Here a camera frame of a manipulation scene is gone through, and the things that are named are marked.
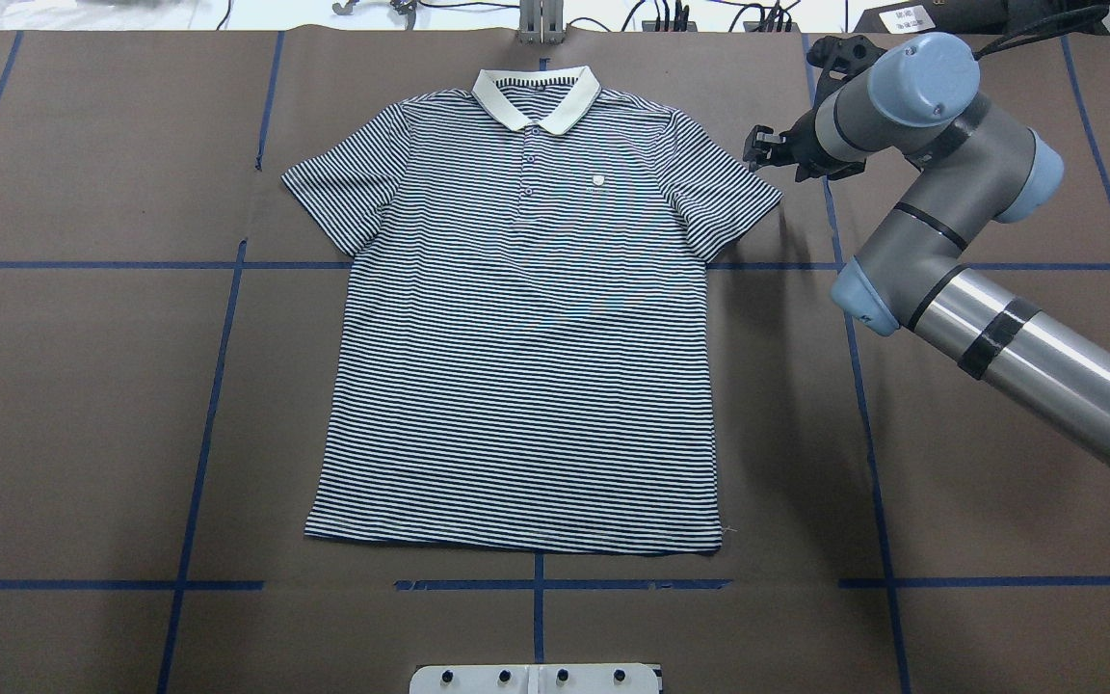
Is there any navy white striped polo shirt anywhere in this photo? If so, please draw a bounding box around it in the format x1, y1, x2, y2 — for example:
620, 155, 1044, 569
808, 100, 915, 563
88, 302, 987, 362
281, 67, 783, 556

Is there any aluminium frame post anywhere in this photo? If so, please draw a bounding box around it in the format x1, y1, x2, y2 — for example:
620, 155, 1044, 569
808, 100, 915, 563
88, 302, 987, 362
516, 0, 567, 46

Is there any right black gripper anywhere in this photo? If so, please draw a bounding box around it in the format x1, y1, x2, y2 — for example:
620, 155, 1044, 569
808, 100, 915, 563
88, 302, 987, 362
744, 36, 885, 183

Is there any white mounting post base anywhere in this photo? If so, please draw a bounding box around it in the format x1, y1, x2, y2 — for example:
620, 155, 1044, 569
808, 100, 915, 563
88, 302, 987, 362
408, 662, 664, 693

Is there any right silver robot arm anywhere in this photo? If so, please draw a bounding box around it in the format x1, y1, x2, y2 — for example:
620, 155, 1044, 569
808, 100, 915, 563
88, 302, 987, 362
744, 3, 1110, 467

